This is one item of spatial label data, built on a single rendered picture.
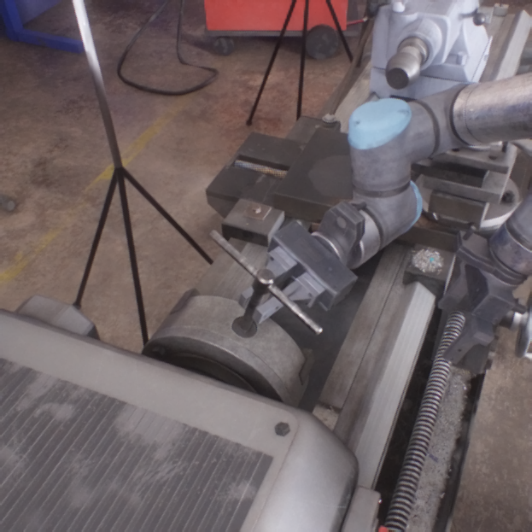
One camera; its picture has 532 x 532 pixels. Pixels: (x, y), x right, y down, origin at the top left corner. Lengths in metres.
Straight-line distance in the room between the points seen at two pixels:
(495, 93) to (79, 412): 0.66
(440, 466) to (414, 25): 1.16
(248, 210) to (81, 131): 2.23
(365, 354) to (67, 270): 1.78
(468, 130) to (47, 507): 0.73
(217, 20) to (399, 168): 3.37
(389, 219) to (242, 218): 0.68
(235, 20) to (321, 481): 3.77
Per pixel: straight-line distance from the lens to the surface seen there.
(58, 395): 0.74
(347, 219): 0.92
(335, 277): 0.92
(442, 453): 1.78
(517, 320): 1.69
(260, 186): 1.73
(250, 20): 4.27
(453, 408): 1.87
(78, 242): 3.03
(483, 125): 0.98
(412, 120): 1.00
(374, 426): 1.28
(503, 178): 1.50
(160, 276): 2.78
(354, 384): 1.34
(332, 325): 1.58
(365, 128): 0.97
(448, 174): 1.45
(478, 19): 2.04
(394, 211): 1.02
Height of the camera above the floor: 1.91
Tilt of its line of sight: 45 degrees down
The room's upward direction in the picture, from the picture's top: 2 degrees counter-clockwise
